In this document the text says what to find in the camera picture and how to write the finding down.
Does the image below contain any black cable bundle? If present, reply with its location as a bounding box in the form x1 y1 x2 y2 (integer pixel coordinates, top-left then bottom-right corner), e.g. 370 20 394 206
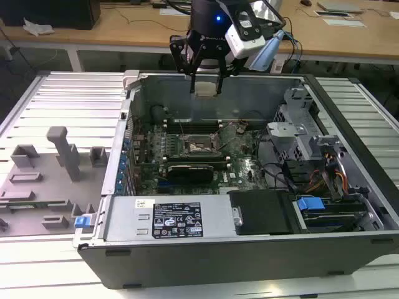
255 130 297 191

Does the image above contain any flat grey laptop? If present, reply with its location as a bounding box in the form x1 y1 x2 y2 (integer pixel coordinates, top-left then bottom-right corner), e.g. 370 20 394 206
317 0 364 14

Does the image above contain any grey case handle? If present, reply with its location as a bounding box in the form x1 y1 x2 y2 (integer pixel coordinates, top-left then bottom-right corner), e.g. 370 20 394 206
122 69 140 92

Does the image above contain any silver CPU plate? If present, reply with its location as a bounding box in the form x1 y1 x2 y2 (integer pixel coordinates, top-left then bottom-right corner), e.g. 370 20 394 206
193 81 219 99

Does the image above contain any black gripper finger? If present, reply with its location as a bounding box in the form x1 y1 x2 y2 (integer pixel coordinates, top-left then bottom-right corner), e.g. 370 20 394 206
170 34 204 94
216 55 241 94

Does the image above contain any hard disk in blue carrier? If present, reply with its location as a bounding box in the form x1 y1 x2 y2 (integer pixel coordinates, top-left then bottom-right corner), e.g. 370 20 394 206
297 195 367 232

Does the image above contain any silver power supply unit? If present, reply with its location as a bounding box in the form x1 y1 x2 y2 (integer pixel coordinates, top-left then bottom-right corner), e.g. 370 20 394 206
104 195 234 242

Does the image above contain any black graphics card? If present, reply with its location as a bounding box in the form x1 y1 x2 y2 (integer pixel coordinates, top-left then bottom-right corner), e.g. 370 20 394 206
166 163 216 184

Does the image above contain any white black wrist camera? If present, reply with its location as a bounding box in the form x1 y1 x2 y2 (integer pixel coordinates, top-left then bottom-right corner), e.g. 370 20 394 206
224 11 267 59

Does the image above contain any open black PC case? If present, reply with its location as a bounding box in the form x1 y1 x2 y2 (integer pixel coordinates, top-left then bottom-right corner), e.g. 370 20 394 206
72 69 399 289

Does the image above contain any crumpled white paper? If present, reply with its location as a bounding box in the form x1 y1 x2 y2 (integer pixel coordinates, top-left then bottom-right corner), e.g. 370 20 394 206
23 17 55 37

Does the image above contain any grey parts rack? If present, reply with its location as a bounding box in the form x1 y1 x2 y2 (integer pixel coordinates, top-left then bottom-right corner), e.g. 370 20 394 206
0 126 110 237

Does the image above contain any green motherboard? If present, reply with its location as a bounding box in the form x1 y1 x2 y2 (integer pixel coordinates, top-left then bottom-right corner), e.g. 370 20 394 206
130 120 269 197

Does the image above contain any green RAM stick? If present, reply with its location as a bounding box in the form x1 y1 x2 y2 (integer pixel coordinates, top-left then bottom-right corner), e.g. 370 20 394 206
0 202 68 210

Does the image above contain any black plastic shroud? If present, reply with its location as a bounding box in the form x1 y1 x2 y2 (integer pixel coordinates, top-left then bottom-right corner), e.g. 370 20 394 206
229 190 296 236

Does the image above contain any orange yellow wire bundle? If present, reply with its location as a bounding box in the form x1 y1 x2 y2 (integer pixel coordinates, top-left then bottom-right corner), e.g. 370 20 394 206
307 152 349 194

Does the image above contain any long wooden desk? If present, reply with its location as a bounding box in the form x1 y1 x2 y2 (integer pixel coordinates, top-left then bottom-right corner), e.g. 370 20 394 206
0 0 399 66

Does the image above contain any CPU socket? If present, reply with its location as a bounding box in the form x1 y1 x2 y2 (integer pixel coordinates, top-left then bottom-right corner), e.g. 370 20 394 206
183 133 224 156

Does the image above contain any white framed plate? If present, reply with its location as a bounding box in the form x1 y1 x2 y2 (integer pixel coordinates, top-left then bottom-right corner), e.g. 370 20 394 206
314 9 355 18

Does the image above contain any black box on desk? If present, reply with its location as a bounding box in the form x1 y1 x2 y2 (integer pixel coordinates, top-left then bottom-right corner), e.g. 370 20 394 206
0 0 102 31

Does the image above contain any silver metal drive cage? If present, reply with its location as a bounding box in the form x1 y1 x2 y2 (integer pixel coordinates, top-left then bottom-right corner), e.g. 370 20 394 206
266 87 315 160

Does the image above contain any white paper sheet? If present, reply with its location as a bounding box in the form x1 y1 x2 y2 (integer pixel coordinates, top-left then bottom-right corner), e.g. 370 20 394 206
159 7 193 16

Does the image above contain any blue cable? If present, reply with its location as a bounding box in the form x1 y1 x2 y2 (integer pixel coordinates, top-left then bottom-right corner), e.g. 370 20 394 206
287 31 305 73

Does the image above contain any pale paper sheet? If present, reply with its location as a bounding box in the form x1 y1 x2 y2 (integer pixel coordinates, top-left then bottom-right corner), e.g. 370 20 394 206
322 17 368 29

